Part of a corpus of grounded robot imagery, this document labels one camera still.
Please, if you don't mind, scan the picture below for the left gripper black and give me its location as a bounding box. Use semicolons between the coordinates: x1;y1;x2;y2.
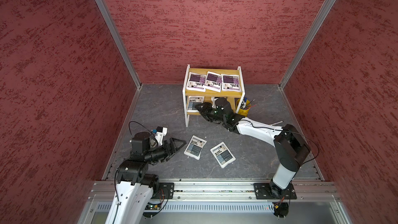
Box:
144;137;187;163

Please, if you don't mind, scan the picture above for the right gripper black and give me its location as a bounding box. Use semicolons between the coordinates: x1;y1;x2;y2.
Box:
195;101;227;122

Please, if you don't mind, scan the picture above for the grey-blue coffee bag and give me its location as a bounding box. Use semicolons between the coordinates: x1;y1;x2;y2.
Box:
187;96;204;113
184;135;207;160
210;142;236;169

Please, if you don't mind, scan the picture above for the purple coffee bag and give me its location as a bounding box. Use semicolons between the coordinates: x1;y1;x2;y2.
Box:
204;72;223;92
186;72;206;92
221;74;241;92

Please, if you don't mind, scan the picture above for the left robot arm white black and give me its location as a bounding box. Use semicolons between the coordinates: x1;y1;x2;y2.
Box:
106;132;187;224

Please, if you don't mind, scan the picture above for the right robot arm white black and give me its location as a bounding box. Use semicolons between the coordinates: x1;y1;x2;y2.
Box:
195;97;311;199

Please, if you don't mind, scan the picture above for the yellow pen cup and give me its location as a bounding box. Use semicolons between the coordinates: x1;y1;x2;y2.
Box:
238;97;255;117

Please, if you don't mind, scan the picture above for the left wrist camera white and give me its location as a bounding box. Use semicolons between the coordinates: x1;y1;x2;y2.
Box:
152;127;167;146

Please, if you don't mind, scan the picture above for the wooden two-tier shelf white frame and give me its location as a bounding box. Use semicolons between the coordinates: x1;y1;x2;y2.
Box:
182;64;246;127

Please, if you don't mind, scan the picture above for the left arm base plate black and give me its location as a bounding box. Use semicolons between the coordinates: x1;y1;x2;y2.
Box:
152;183;175;201

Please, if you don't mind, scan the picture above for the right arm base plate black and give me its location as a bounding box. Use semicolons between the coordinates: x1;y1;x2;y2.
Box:
254;183;297;200

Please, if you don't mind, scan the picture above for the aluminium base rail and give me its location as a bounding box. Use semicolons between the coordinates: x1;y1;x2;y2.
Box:
90;178;340;201

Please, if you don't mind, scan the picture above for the left corner aluminium post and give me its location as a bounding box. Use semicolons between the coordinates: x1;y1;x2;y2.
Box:
95;0;142;90

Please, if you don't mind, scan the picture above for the corner aluminium post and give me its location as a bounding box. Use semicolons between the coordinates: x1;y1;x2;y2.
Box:
95;0;142;90
279;0;336;89

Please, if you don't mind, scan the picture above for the right corner aluminium post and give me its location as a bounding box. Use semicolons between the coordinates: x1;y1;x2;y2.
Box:
279;0;336;89

